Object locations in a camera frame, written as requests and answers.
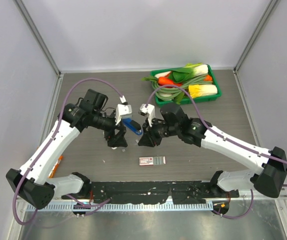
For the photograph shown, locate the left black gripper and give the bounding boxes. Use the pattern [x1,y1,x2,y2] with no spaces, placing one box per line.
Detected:
[91,110,129,147]

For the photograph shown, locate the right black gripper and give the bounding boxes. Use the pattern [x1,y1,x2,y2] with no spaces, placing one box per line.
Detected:
[139,116,180,147]

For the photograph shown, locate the blue stapler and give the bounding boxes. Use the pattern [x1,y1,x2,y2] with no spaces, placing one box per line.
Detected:
[122,118,143,136]

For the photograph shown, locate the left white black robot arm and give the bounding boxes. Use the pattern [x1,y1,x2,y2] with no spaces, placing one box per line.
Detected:
[6,89,132,210]

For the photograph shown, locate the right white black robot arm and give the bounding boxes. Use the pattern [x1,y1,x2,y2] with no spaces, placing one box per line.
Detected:
[138,103,287,198]

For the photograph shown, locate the red white staple box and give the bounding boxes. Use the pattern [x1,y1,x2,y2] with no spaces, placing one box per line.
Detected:
[139,156,166,167]

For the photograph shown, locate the green toy long beans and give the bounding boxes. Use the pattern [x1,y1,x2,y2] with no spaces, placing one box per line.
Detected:
[155,74,213,101]

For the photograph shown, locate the orange toy carrot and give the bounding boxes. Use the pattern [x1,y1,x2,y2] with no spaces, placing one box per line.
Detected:
[157,76,182,87]

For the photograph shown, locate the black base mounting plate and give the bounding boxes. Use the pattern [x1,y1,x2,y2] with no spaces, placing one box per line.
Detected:
[72,180,240,205]

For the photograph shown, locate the white toy radish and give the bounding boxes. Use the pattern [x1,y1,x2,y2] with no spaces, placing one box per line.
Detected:
[154,71,172,79]

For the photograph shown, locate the yellow white toy cabbage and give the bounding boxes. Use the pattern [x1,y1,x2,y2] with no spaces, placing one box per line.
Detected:
[188,84,218,99]

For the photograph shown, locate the white green toy bok choy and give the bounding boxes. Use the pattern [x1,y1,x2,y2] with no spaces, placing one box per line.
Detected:
[171,63,208,83]

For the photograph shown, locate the colourful snack packet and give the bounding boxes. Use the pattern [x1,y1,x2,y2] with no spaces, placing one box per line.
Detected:
[48,155,63,178]

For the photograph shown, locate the green plastic tray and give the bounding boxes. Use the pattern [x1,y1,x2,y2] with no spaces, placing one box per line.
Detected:
[143,64,222,107]

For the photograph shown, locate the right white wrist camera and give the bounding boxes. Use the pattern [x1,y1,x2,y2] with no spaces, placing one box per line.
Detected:
[139,104,156,127]

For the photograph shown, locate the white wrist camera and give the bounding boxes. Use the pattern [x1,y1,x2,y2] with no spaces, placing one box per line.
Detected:
[139,104,156,127]
[115,95,133,126]

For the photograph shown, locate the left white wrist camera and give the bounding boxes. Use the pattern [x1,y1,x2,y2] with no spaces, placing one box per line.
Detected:
[115,95,133,126]

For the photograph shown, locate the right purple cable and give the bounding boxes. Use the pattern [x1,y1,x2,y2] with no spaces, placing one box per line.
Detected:
[145,84,287,219]

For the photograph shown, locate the purple cable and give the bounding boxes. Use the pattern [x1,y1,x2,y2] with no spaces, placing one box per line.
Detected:
[12,77,128,226]
[145,84,287,219]

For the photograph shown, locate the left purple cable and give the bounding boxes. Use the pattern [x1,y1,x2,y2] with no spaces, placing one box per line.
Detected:
[12,77,128,226]

